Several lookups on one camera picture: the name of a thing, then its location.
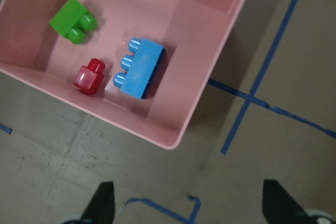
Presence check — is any pink plastic box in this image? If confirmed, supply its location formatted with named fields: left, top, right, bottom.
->
left=1, top=0, right=245, bottom=150

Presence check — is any red toy block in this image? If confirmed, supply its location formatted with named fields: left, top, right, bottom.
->
left=73, top=58, right=106, bottom=95

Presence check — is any blue toy block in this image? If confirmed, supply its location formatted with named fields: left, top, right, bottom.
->
left=113, top=37, right=165, bottom=99

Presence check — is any green toy block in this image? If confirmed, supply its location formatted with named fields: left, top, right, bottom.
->
left=49, top=0, right=98, bottom=45

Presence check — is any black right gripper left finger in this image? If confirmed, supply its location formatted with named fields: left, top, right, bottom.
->
left=81, top=182, right=116, bottom=223

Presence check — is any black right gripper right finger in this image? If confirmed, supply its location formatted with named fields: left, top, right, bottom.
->
left=262, top=179, right=311, bottom=223

